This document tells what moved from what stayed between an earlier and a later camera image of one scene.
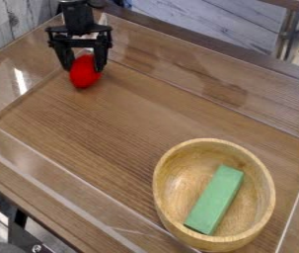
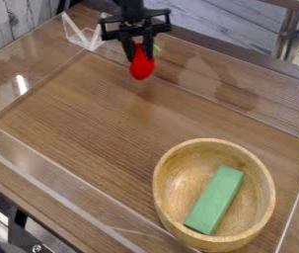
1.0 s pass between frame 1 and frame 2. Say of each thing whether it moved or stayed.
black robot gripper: moved
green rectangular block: stayed
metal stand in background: stayed
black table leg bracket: stayed
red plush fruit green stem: moved
